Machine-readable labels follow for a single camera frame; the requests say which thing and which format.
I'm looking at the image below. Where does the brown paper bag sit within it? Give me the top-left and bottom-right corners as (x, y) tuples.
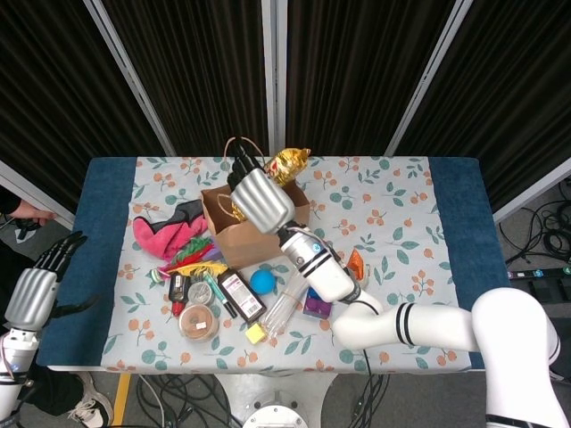
(200, 136), (312, 270)

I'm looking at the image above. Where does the black floor cable bundle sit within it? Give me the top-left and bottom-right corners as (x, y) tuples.
(347, 373), (392, 428)
(498, 177), (571, 267)
(133, 373), (242, 428)

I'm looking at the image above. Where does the clear tub of paper clips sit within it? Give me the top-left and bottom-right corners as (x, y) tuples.
(186, 280), (216, 307)

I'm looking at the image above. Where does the bystander bare hand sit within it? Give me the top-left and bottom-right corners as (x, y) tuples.
(8, 199), (58, 226)

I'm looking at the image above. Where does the pink fluffy cloth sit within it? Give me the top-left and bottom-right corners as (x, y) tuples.
(132, 213), (211, 263)

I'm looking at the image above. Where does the black white sneaker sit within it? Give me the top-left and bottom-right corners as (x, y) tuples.
(66, 372), (115, 428)

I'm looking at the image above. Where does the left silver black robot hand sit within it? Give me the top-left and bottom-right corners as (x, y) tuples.
(4, 230), (102, 332)

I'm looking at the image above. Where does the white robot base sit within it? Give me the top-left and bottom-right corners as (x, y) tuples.
(213, 372), (340, 428)

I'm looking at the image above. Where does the brown bottle with white label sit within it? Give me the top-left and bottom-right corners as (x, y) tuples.
(216, 267), (268, 325)

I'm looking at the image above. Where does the bundle of clear straws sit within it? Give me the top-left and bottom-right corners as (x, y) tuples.
(260, 267), (313, 339)

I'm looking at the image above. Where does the yellow foam cube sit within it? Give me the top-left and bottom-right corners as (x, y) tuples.
(244, 323), (268, 345)

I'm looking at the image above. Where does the red feather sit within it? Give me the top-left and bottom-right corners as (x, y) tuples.
(178, 247), (215, 265)

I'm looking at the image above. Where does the bystander black clothing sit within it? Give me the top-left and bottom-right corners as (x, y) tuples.
(0, 186), (86, 418)

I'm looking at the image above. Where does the gold biscuit pack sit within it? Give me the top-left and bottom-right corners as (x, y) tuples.
(229, 146), (312, 224)

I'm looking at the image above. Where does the blue table cover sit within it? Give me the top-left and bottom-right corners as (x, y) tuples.
(36, 155), (512, 371)

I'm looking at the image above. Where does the yellow feather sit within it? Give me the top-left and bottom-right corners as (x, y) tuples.
(160, 261), (228, 278)

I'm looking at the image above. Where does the black pleated curtain panel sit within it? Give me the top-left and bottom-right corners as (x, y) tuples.
(392, 0), (571, 210)
(285, 0), (456, 157)
(101, 0), (271, 157)
(0, 0), (169, 210)

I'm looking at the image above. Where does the floral tablecloth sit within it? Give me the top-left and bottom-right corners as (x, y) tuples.
(100, 155), (469, 374)

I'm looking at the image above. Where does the clear tub of rubber bands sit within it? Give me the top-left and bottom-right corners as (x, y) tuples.
(178, 302), (220, 343)

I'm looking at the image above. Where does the purple blue toy block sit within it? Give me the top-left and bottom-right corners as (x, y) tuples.
(302, 289), (335, 321)

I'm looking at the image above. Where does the dark grey cloth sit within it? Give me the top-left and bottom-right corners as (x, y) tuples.
(167, 199), (207, 224)

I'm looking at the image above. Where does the green feather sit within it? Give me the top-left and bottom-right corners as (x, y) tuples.
(171, 237), (215, 265)

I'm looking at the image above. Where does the small black box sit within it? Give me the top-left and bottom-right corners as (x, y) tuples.
(168, 272), (192, 318)

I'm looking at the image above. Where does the orange snack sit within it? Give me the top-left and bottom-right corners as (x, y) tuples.
(346, 248), (371, 287)

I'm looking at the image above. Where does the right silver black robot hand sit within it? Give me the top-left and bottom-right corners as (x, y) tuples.
(226, 136), (297, 236)

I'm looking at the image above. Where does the blue ball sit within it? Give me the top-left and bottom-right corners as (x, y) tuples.
(249, 268), (277, 297)

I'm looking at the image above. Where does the green marker pen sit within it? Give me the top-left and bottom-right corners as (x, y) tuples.
(203, 272), (239, 319)

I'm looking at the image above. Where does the grey aluminium partition frame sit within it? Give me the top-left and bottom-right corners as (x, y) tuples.
(492, 169), (571, 224)
(384, 0), (475, 157)
(261, 0), (289, 157)
(0, 160), (76, 229)
(82, 0), (178, 157)

